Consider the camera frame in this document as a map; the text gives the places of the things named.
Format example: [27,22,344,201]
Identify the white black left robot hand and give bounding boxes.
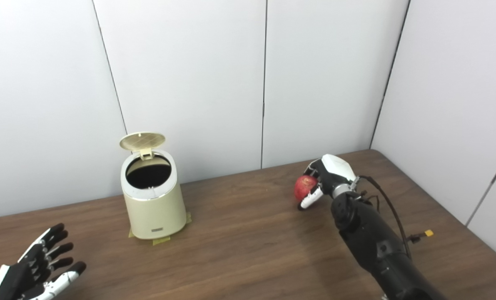
[0,223,87,300]

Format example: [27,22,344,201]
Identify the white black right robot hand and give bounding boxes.
[297,154,359,211]

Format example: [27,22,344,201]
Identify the red apple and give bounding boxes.
[294,175,319,203]

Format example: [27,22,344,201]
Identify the cream-colored cylindrical bin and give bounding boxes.
[120,132,187,240]

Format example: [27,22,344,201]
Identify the cream round bin lid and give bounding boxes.
[120,132,166,161]

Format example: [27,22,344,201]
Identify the yellow-tipped cable connector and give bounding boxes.
[407,229,434,244]

